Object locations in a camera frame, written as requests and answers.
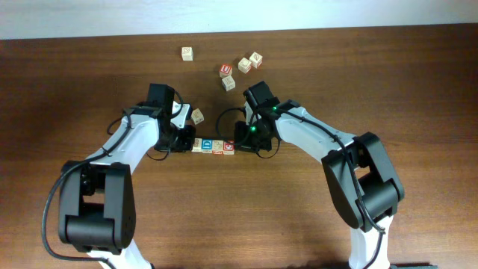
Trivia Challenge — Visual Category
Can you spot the wooden block red drawing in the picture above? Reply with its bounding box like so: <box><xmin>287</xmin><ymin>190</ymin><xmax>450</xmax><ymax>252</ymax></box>
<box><xmin>191</xmin><ymin>137</ymin><xmax>202</xmax><ymax>152</ymax></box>

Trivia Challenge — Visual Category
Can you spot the blue D wooden block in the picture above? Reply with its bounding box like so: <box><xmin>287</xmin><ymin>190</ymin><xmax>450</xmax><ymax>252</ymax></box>
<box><xmin>201</xmin><ymin>139</ymin><xmax>213</xmax><ymax>154</ymax></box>

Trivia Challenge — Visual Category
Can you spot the red E wooden block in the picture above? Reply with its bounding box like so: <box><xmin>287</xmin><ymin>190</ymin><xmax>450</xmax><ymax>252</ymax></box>
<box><xmin>223</xmin><ymin>141</ymin><xmax>235</xmax><ymax>155</ymax></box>

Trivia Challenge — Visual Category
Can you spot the wooden block red picture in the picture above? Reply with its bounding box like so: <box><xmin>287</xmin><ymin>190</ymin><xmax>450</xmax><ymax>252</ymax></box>
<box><xmin>212</xmin><ymin>140</ymin><xmax>224</xmax><ymax>155</ymax></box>

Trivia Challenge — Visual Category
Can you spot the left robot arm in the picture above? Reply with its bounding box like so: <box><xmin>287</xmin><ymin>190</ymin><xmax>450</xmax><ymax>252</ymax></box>
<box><xmin>53</xmin><ymin>84</ymin><xmax>195</xmax><ymax>268</ymax></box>

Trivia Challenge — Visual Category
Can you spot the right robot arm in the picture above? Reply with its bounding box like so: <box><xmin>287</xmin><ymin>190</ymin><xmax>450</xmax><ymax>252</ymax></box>
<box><xmin>235</xmin><ymin>81</ymin><xmax>404</xmax><ymax>268</ymax></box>

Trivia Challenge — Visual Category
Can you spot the plain wooden block middle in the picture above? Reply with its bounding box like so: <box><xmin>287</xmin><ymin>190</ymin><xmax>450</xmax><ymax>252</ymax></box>
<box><xmin>190</xmin><ymin>108</ymin><xmax>205</xmax><ymax>125</ymax></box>

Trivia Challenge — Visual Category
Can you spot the plain wooden block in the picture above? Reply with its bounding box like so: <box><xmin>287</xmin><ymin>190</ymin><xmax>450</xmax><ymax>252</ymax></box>
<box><xmin>190</xmin><ymin>108</ymin><xmax>205</xmax><ymax>125</ymax></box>
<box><xmin>181</xmin><ymin>47</ymin><xmax>193</xmax><ymax>61</ymax></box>

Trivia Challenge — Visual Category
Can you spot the wooden block beside top right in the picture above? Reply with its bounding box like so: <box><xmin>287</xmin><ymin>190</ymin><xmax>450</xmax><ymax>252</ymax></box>
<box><xmin>238</xmin><ymin>58</ymin><xmax>252</xmax><ymax>74</ymax></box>

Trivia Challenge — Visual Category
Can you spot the red U wooden block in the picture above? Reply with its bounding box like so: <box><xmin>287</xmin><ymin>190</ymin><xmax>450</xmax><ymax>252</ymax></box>
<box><xmin>219</xmin><ymin>64</ymin><xmax>233</xmax><ymax>78</ymax></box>

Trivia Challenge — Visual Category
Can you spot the plain wooden block far left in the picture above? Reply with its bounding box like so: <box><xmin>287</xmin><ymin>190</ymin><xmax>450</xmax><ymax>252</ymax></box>
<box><xmin>181</xmin><ymin>47</ymin><xmax>193</xmax><ymax>61</ymax></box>

